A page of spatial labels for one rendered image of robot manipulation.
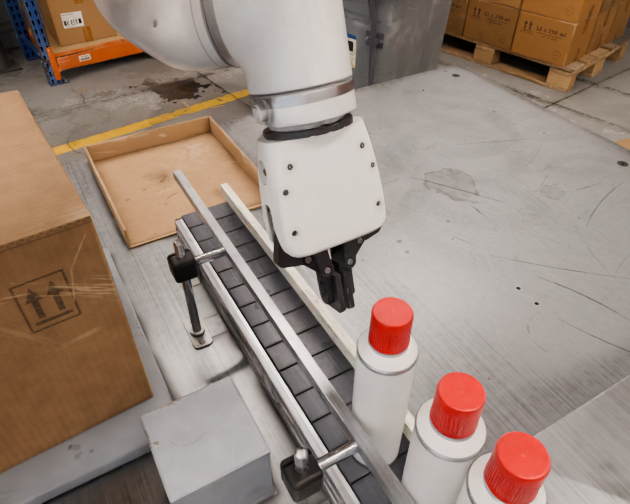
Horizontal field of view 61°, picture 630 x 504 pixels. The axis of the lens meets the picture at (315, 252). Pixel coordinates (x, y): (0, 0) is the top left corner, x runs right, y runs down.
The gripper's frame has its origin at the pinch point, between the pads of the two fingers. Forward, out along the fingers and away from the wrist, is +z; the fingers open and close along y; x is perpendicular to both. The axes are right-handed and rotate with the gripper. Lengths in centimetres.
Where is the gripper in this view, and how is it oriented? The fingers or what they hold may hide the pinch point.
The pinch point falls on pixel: (336, 286)
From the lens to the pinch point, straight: 50.0
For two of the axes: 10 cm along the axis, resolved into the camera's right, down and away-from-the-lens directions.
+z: 1.7, 9.0, 3.9
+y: 8.7, -3.3, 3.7
